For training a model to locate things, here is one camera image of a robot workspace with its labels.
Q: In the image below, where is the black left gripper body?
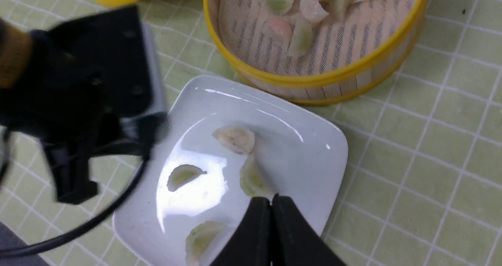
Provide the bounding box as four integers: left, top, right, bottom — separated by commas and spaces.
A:
1, 5, 168, 204

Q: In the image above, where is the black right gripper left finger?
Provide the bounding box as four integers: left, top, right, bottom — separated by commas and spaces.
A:
211, 197, 271, 266

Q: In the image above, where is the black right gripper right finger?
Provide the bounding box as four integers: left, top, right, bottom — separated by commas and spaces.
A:
271, 195, 346, 266

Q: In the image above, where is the green dumpling plate front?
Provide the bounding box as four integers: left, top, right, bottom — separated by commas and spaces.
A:
185, 220, 227, 266

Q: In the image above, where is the green dumpling plate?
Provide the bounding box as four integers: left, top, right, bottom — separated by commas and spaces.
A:
185, 220, 227, 266
166, 164, 207, 192

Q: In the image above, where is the green dumpling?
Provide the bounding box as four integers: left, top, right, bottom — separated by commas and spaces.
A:
262, 0, 294, 16
240, 153, 276, 199

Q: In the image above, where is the pale white dumpling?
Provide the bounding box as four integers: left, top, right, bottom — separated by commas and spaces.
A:
212, 125, 256, 155

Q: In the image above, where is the white square plate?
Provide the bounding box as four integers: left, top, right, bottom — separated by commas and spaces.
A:
113, 75, 348, 266

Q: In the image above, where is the green checkered tablecloth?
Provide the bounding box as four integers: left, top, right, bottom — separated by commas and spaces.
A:
1, 0, 502, 266

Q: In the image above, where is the bamboo steamer basket yellow rim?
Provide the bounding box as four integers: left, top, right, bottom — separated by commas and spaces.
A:
203, 0, 427, 105

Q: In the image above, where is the pink dumpling in steamer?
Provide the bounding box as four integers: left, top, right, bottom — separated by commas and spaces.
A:
262, 17, 293, 49

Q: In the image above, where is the green dumpling steamer front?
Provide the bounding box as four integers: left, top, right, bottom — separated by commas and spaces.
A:
287, 17, 314, 56

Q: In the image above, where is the green dumpling in steamer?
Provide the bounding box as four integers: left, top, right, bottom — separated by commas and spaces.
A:
262, 0, 294, 16

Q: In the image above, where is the white dumpling in steamer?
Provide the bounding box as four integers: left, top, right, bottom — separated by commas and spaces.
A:
299, 0, 329, 24

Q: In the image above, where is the black cable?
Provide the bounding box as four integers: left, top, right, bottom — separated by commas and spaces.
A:
0, 129, 151, 258

